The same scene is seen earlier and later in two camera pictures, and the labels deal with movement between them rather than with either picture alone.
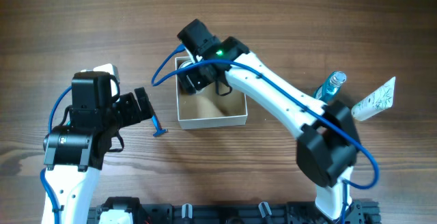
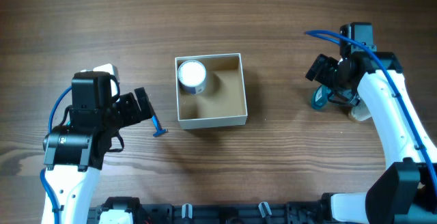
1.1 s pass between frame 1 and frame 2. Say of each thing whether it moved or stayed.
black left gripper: stayed
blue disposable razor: stayed
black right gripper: moved
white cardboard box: stayed
